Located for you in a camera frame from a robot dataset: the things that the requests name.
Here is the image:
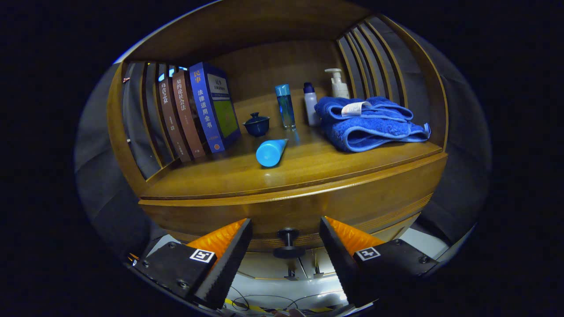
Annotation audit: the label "thin floor cables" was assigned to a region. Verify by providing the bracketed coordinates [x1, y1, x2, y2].
[225, 286, 344, 314]

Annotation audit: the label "dark blue lidded teacup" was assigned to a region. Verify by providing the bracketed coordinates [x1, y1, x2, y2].
[243, 112, 270, 137]

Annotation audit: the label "clear blue tall bottle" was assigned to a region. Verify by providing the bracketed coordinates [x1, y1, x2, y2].
[275, 84, 297, 130]

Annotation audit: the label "light blue tube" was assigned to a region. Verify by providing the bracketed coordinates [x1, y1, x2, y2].
[256, 138, 289, 168]

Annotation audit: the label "thick blue book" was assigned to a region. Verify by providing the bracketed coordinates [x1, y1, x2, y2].
[189, 62, 242, 154]

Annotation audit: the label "reddish brown book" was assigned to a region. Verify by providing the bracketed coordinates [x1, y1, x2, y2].
[172, 70, 206, 159]

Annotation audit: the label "wooden countertop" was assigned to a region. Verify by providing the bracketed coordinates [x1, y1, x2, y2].
[141, 103, 443, 201]

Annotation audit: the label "dark brown book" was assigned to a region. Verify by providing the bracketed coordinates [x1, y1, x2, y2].
[157, 75, 192, 162]

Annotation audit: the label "wooden cabinet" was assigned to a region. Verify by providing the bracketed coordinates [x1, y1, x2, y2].
[107, 0, 450, 282]

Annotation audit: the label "white pump bottle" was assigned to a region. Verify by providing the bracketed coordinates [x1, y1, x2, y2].
[325, 68, 350, 99]

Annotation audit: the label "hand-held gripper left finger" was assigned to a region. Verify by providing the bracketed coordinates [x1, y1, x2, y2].
[132, 218, 253, 310]

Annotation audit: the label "white bottle blue cap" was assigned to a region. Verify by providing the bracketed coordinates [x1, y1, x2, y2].
[303, 82, 320, 127]

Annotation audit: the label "wooden drawer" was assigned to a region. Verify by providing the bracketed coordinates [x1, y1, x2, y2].
[138, 152, 449, 259]

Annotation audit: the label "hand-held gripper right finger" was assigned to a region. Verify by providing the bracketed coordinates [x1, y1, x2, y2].
[319, 216, 440, 308]

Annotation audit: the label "folded blue towel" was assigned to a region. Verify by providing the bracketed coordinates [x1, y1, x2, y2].
[314, 96, 431, 153]

